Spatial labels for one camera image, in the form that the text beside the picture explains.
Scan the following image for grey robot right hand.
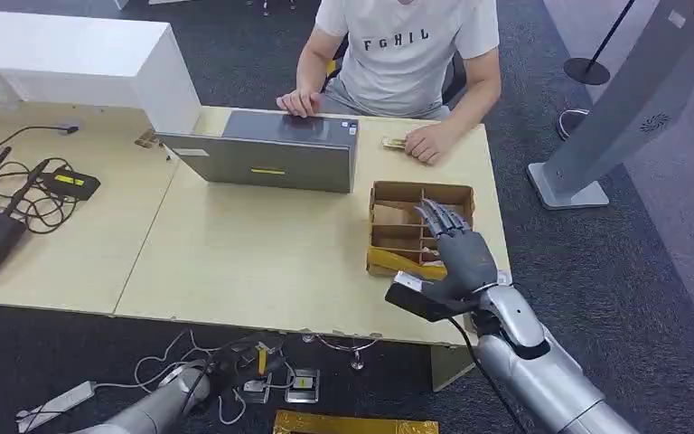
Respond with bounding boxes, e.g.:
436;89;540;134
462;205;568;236
414;199;500;305

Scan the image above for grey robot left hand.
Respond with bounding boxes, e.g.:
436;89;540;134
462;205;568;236
202;332;289;386

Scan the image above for small brown desk fitting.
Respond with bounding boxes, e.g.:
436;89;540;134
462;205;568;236
134;128;164;150

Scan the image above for white power strip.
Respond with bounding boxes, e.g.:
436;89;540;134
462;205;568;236
16;381;98;434

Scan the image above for grey laptop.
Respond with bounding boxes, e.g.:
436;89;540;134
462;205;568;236
156;109;361;194

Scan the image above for white desk leg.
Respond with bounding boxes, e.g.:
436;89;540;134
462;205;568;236
429;344;477;394

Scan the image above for white cabinet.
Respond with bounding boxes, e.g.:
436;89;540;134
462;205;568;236
0;10;203;137

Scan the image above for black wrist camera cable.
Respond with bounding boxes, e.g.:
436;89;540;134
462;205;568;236
445;316;529;434

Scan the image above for clear cable hook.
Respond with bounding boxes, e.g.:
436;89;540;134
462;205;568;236
300;333;381;372

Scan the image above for black device with yellow label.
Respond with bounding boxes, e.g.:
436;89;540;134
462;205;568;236
40;167;102;203

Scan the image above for white floor cables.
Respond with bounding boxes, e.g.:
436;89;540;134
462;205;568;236
91;327;300;427

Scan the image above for wooden card box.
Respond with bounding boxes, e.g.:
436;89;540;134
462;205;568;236
366;180;477;283

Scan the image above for person's right hand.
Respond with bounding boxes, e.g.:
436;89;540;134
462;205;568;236
276;90;323;119

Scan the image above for person's left hand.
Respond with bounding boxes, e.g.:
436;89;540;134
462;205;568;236
403;122;460;166

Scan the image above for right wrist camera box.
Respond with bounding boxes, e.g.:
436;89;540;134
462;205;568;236
384;270;482;326

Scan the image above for steel floor socket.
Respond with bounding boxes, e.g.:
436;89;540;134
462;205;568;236
284;367;322;405
241;373;274;405

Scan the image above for yellow sheet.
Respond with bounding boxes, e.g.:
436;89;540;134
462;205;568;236
272;410;440;434

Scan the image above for black cable tangle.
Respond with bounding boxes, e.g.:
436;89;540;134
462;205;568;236
0;156;82;237

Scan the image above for office chair base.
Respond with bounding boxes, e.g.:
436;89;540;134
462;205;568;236
259;0;298;17

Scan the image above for grey kiosk stand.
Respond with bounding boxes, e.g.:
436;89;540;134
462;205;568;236
526;0;694;212

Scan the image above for white coiled cable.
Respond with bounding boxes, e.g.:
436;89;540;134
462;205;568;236
556;108;591;143

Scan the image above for black stanchion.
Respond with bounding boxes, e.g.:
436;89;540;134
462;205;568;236
563;0;637;87

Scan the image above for person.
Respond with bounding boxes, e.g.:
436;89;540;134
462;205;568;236
276;0;502;166

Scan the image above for black gooseneck cable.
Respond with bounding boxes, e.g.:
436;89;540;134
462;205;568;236
0;123;81;156

